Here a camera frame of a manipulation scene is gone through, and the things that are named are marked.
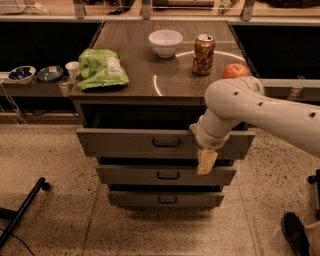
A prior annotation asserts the black shoe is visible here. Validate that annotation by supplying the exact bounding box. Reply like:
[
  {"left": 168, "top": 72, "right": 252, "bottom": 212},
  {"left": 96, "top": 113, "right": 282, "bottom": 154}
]
[{"left": 281, "top": 212, "right": 310, "bottom": 256}]

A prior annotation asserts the grey drawer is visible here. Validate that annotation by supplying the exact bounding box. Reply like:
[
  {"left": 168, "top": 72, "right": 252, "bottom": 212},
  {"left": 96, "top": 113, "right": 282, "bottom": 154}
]
[
  {"left": 76, "top": 127, "right": 256, "bottom": 161},
  {"left": 96, "top": 165, "right": 236, "bottom": 186},
  {"left": 108, "top": 191, "right": 224, "bottom": 208}
]

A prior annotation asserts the green chip bag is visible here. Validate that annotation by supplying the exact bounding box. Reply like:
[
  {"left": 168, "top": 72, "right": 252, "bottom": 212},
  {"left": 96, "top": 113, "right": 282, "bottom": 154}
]
[{"left": 77, "top": 49, "right": 129, "bottom": 91}]

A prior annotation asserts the grey middle drawer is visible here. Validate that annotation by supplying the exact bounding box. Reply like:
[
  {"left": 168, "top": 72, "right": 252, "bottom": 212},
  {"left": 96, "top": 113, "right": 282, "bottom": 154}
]
[{"left": 96, "top": 165, "right": 236, "bottom": 186}]

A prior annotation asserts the red apple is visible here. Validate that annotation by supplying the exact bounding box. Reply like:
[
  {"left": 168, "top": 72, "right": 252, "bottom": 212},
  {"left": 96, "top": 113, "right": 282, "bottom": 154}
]
[{"left": 222, "top": 63, "right": 250, "bottom": 79}]

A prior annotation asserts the dark glazed bowl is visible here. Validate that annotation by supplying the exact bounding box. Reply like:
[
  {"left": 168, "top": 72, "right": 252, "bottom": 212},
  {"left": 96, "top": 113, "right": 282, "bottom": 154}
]
[{"left": 37, "top": 66, "right": 64, "bottom": 83}]

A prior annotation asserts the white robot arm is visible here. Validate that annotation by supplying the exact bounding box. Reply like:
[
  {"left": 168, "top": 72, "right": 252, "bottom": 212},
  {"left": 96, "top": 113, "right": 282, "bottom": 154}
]
[{"left": 189, "top": 76, "right": 320, "bottom": 175}]

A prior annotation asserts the black chair leg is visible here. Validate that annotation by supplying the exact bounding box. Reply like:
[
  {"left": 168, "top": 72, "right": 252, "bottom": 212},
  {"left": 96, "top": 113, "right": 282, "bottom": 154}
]
[{"left": 0, "top": 177, "right": 51, "bottom": 249}]

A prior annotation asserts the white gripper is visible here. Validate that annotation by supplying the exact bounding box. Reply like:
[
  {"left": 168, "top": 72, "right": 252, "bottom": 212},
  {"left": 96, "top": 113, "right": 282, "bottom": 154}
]
[{"left": 189, "top": 123, "right": 229, "bottom": 175}]

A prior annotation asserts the grey drawer cabinet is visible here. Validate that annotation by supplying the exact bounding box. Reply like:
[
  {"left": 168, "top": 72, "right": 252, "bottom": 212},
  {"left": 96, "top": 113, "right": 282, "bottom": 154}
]
[{"left": 70, "top": 21, "right": 254, "bottom": 193}]

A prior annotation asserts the blue patterned bowl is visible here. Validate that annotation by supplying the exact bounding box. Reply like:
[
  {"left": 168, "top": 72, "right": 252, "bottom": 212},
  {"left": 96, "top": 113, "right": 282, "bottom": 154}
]
[{"left": 8, "top": 66, "right": 36, "bottom": 84}]

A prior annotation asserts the gold soda can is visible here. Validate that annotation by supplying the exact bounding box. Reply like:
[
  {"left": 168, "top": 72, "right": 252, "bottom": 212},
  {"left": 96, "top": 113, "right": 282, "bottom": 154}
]
[{"left": 193, "top": 34, "right": 215, "bottom": 75}]

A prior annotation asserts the black caster wheel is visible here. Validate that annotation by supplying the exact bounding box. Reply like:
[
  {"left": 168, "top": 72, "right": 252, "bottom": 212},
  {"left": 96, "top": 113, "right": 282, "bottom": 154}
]
[{"left": 307, "top": 169, "right": 320, "bottom": 219}]

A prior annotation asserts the low side shelf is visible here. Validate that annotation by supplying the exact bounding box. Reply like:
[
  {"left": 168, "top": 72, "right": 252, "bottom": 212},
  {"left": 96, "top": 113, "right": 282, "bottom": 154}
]
[{"left": 0, "top": 76, "right": 73, "bottom": 97}]

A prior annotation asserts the white bowl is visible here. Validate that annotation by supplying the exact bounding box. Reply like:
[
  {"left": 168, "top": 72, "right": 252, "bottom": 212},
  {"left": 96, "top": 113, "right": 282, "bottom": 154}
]
[{"left": 149, "top": 30, "right": 183, "bottom": 58}]

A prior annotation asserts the grey bottom drawer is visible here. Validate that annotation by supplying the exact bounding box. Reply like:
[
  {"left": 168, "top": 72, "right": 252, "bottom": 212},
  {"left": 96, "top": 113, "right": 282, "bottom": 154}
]
[{"left": 108, "top": 191, "right": 224, "bottom": 208}]

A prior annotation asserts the white paper cup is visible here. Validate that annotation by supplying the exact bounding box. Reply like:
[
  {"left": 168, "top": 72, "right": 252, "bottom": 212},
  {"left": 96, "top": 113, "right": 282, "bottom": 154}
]
[{"left": 65, "top": 61, "right": 80, "bottom": 81}]

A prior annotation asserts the grey top drawer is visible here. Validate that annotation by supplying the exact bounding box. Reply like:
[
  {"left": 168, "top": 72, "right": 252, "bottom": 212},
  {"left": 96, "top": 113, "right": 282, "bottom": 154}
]
[{"left": 76, "top": 127, "right": 256, "bottom": 161}]

